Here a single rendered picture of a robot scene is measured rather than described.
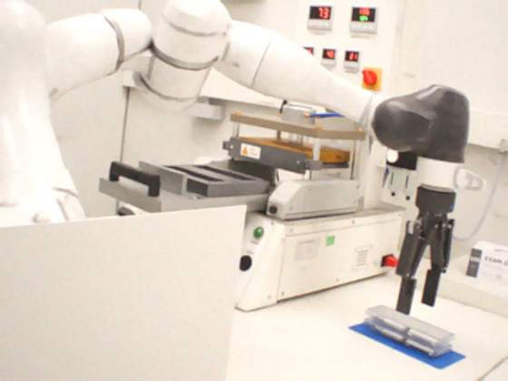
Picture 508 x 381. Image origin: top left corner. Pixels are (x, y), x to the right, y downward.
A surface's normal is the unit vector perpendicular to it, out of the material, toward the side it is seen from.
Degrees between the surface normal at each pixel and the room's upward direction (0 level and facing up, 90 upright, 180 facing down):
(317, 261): 90
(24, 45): 94
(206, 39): 115
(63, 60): 96
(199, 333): 90
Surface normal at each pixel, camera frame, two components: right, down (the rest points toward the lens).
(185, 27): -0.17, 0.44
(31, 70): 0.92, 0.07
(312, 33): -0.70, 0.04
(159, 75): -0.41, 0.49
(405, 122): -0.10, 0.15
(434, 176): -0.42, 0.10
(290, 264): 0.70, 0.21
